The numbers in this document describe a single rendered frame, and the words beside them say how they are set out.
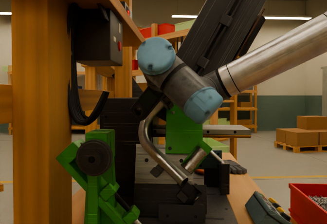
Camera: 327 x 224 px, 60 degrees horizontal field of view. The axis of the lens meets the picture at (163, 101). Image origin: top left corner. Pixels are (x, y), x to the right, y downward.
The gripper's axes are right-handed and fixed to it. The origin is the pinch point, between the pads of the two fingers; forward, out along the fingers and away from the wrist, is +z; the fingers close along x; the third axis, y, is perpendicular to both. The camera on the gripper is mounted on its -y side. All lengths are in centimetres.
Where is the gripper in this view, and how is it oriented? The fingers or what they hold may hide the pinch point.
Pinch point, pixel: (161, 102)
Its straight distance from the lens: 88.2
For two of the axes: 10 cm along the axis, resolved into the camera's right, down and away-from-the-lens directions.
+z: 0.8, 2.4, 9.7
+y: 7.3, -6.8, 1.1
